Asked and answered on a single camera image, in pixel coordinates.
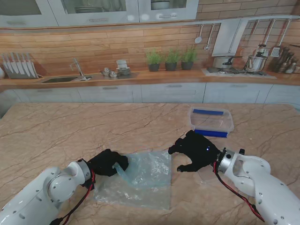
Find red black arm cable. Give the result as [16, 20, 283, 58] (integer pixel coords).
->
[212, 161, 265, 222]
[49, 170, 97, 225]

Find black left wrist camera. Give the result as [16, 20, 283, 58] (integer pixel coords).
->
[82, 182, 96, 192]

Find printed kitchen backdrop banner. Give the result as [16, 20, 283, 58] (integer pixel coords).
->
[0, 0, 300, 105]

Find red black right arm cable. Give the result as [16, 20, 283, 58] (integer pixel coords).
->
[212, 161, 265, 222]

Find clear plastic crate blue handles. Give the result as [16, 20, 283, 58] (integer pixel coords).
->
[188, 106, 234, 139]

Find clear plastic crate lid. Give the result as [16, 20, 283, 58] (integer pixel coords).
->
[196, 167, 218, 183]

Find clear bubble film sheet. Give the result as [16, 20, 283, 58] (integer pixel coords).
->
[93, 150, 173, 211]

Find red black left arm cable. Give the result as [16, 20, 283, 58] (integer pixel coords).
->
[49, 170, 97, 225]

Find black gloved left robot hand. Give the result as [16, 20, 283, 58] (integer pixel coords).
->
[88, 149, 129, 178]

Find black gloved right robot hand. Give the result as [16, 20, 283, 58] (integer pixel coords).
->
[168, 130, 222, 174]

